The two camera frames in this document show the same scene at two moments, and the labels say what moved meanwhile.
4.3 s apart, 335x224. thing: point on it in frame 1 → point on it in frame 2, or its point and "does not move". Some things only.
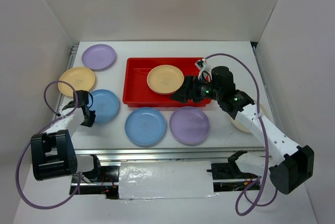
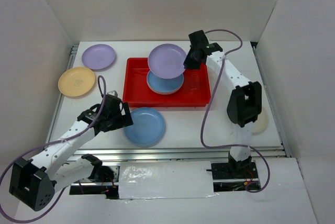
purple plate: [189, 125] → [166, 60]
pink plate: [163, 93] does not move
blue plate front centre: [145, 126] does not move
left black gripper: [90, 122] → [124, 120]
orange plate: [80, 78] does not move
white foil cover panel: [171, 179] does not move
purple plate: [98, 57] does not move
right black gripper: [182, 96] → [188, 63]
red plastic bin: [152, 81] does not move
